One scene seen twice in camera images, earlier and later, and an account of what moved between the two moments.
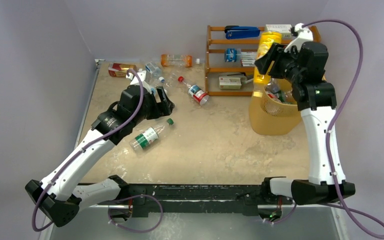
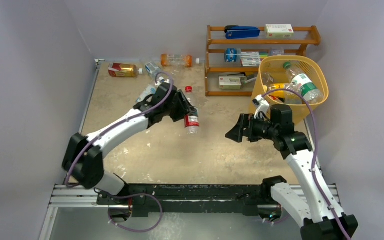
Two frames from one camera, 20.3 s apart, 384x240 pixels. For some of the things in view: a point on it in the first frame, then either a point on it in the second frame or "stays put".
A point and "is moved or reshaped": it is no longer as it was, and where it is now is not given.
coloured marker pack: x=248 y=58 stays put
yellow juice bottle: x=259 y=78 → x=278 y=93
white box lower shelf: x=230 y=83 stays put
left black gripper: x=166 y=105 → x=184 y=108
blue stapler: x=237 y=32 stays put
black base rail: x=240 y=199 stays put
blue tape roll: x=233 y=55 stays put
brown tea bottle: x=120 y=70 stays put
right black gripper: x=274 y=59 → x=249 y=127
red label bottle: x=197 y=94 → x=191 y=122
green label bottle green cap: x=141 y=141 is moved or reshaped
